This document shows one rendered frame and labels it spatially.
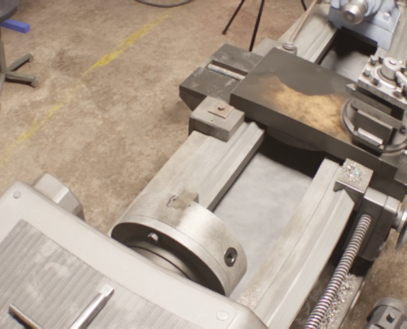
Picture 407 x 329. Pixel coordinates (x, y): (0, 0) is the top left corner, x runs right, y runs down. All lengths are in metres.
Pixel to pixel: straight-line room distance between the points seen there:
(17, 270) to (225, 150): 0.99
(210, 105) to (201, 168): 0.22
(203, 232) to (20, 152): 2.04
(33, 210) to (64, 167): 1.93
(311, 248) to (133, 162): 1.49
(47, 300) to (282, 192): 1.09
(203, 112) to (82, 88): 1.65
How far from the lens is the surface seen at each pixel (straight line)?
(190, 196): 0.98
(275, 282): 1.34
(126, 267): 0.74
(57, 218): 0.80
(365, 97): 1.49
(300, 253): 1.40
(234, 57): 1.88
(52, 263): 0.75
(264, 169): 1.72
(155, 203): 0.97
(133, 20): 3.83
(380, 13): 2.26
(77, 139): 2.87
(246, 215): 1.59
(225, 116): 1.63
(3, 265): 0.77
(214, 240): 0.94
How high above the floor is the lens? 1.95
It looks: 46 degrees down
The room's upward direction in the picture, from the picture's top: 5 degrees clockwise
